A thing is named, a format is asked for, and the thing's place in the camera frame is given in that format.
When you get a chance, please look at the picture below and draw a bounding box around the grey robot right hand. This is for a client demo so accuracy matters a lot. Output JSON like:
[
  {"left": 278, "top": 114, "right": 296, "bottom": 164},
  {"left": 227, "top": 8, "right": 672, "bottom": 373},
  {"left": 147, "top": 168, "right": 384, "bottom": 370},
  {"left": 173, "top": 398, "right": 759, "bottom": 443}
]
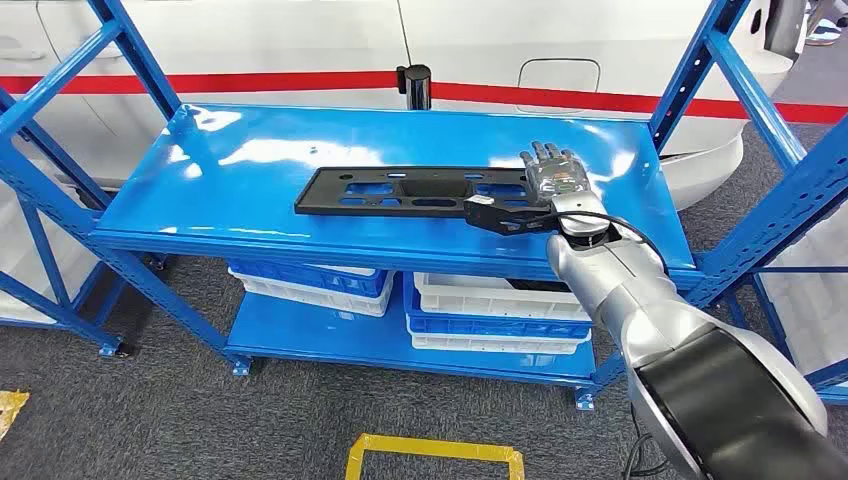
[{"left": 519, "top": 140, "right": 594, "bottom": 207}]

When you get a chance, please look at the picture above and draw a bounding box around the long black plastic part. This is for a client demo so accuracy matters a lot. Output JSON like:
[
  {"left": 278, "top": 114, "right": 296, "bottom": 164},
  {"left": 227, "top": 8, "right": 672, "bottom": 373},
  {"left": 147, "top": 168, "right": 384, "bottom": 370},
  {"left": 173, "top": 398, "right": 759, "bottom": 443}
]
[{"left": 293, "top": 165, "right": 551, "bottom": 220}]

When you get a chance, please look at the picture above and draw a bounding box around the blue metal shelf rack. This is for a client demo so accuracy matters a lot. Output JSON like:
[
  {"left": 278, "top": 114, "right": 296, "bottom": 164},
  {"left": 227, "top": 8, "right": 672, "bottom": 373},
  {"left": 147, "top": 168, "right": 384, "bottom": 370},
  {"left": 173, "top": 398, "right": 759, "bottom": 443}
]
[
  {"left": 725, "top": 261, "right": 848, "bottom": 407},
  {"left": 0, "top": 0, "right": 848, "bottom": 412},
  {"left": 0, "top": 89, "right": 127, "bottom": 359}
]

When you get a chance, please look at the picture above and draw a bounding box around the white plastic crate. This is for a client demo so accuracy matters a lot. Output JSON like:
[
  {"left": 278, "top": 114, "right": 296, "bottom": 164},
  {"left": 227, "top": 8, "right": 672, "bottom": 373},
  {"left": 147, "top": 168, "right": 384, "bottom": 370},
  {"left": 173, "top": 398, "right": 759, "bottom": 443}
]
[
  {"left": 761, "top": 205, "right": 848, "bottom": 319},
  {"left": 408, "top": 329, "right": 592, "bottom": 357},
  {"left": 227, "top": 266, "right": 397, "bottom": 319},
  {"left": 0, "top": 178, "right": 101, "bottom": 293},
  {"left": 311, "top": 264, "right": 379, "bottom": 277},
  {"left": 413, "top": 271, "right": 592, "bottom": 324},
  {"left": 775, "top": 274, "right": 848, "bottom": 380}
]

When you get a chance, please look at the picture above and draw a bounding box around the yellow floor tape square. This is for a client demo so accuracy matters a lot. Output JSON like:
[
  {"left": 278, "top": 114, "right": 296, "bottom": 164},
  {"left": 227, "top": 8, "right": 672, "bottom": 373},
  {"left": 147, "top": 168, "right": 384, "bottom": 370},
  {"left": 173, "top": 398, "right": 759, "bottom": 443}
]
[
  {"left": 0, "top": 389, "right": 31, "bottom": 444},
  {"left": 344, "top": 433, "right": 526, "bottom": 480}
]

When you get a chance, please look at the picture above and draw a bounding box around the white car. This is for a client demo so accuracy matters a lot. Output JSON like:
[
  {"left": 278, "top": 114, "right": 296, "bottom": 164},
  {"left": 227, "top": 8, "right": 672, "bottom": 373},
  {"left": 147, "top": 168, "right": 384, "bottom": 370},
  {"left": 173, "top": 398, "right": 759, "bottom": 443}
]
[{"left": 0, "top": 0, "right": 810, "bottom": 213}]

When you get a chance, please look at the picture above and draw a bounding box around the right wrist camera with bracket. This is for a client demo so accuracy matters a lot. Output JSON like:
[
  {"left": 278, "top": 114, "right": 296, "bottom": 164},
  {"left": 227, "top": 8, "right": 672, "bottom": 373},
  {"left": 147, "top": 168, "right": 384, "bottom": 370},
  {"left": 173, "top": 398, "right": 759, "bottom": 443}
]
[{"left": 462, "top": 193, "right": 561, "bottom": 237}]

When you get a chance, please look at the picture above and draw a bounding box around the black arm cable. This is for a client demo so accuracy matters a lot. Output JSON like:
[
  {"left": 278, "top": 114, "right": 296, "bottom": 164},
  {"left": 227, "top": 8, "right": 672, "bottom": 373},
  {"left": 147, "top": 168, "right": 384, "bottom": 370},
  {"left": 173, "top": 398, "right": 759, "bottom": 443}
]
[{"left": 523, "top": 210, "right": 669, "bottom": 274}]

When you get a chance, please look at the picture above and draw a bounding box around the black stanchion post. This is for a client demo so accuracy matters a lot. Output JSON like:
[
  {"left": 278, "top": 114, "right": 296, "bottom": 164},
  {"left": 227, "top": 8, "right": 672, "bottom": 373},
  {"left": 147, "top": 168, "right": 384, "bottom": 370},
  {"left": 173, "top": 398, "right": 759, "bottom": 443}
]
[{"left": 395, "top": 63, "right": 434, "bottom": 112}]

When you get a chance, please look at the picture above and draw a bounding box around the black tether cable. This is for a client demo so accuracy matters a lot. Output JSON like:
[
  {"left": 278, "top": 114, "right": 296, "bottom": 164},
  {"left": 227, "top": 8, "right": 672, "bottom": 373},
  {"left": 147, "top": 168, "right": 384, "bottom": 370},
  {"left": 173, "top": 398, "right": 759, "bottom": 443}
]
[{"left": 621, "top": 404, "right": 664, "bottom": 480}]

